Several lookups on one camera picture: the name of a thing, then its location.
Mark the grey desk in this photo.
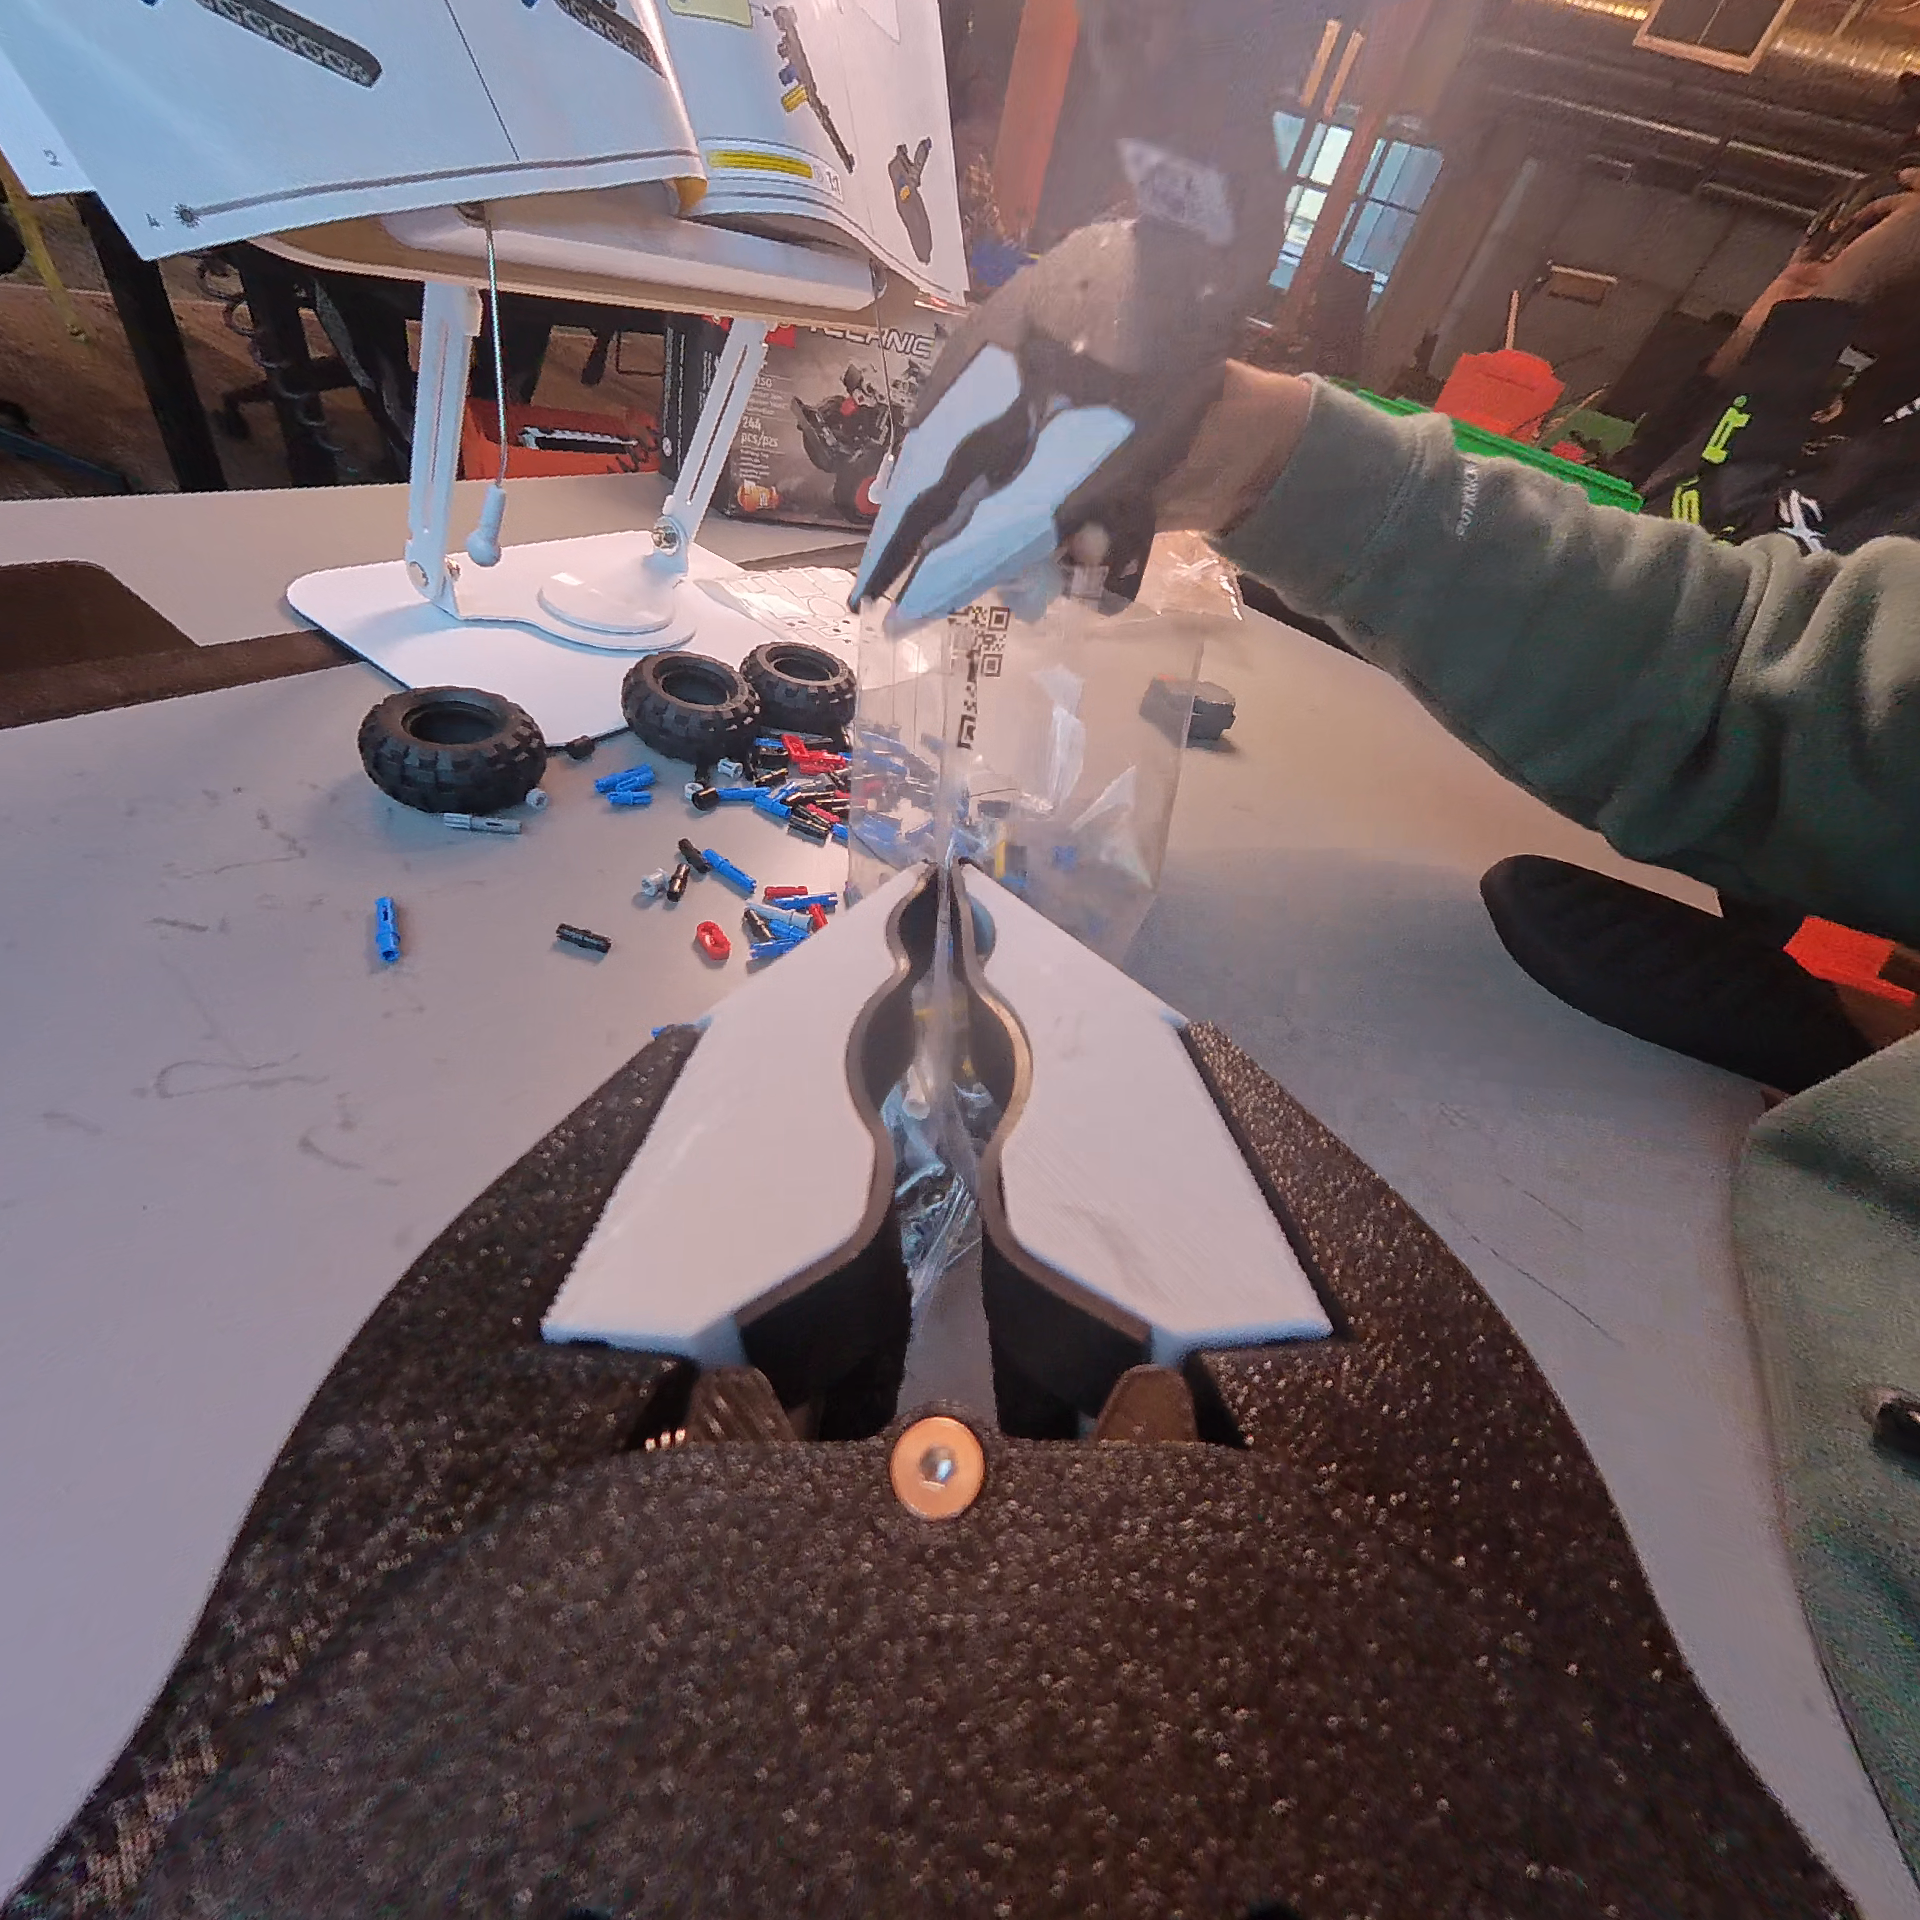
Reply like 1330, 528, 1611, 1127
0, 466, 1920, 1920

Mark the black toy tire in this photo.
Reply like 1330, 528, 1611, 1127
359, 687, 548, 817
742, 641, 859, 737
622, 649, 763, 764

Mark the building instruction booklet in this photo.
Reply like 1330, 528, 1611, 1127
0, 0, 970, 297

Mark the black chair armrest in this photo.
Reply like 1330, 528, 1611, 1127
1484, 855, 1920, 1097

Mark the person's right forearm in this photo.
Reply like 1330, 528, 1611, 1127
1215, 375, 1920, 946

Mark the black toy set box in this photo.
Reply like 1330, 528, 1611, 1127
721, 316, 962, 537

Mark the person's right hand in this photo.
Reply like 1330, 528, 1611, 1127
1137, 354, 1321, 602

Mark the orange crate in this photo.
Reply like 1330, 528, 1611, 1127
450, 407, 667, 482

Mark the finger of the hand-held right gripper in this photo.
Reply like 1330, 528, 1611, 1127
900, 407, 1142, 618
850, 345, 1052, 611

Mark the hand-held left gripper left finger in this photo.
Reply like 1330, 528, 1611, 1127
545, 872, 938, 1359

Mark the clear plastic bag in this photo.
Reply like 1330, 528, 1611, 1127
842, 543, 1209, 1292

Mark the white booklet stand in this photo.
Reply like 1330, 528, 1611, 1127
257, 196, 902, 723

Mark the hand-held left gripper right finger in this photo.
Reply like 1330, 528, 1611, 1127
948, 872, 1330, 1353

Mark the red plastic bin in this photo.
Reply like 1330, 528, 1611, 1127
1435, 350, 1567, 436

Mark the pile of small toy parts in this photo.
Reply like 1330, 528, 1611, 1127
595, 730, 858, 962

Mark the green plastic bin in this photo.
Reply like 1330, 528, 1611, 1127
1351, 385, 1646, 512

